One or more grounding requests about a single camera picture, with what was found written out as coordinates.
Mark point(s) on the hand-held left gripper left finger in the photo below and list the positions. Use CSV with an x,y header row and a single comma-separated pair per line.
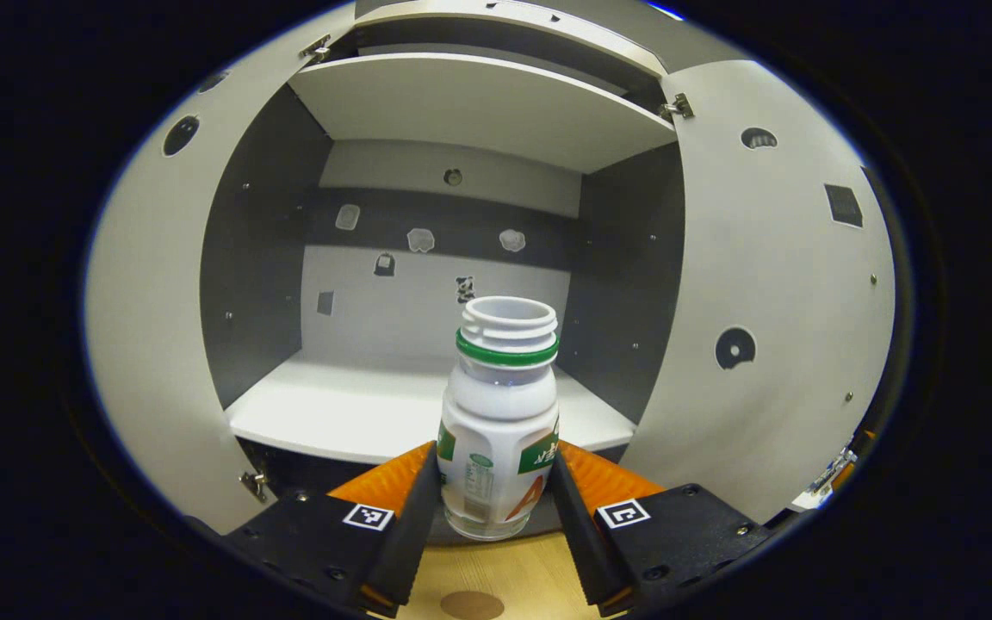
x,y
414,534

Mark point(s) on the white cabinet drawer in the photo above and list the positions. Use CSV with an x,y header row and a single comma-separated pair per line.
x,y
427,10

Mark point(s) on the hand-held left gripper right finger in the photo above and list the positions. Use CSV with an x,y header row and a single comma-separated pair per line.
x,y
578,534

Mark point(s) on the white cabinet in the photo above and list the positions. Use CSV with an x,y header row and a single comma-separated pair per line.
x,y
358,405

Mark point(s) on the round cork coaster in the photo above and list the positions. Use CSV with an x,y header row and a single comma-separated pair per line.
x,y
472,605

